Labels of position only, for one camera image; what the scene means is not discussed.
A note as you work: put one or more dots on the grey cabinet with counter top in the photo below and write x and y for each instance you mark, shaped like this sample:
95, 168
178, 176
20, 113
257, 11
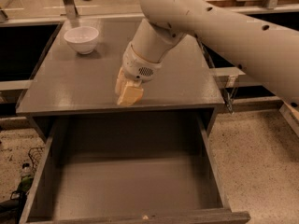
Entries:
67, 83

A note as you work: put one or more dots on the black wire basket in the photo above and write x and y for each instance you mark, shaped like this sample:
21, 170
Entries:
35, 155

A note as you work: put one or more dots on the white ceramic bowl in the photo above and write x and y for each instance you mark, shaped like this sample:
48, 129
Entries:
82, 39

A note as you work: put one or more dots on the green plastic bottle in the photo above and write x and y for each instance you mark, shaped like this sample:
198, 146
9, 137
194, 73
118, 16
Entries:
27, 178

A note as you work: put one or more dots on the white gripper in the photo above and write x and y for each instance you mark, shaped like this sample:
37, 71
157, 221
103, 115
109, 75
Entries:
136, 66

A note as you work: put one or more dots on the metal post left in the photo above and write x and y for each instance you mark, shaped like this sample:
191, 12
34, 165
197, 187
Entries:
70, 9

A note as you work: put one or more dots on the open grey top drawer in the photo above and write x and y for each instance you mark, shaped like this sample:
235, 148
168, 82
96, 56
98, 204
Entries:
129, 168

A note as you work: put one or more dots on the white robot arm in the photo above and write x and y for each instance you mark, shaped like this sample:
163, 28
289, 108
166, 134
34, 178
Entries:
267, 52

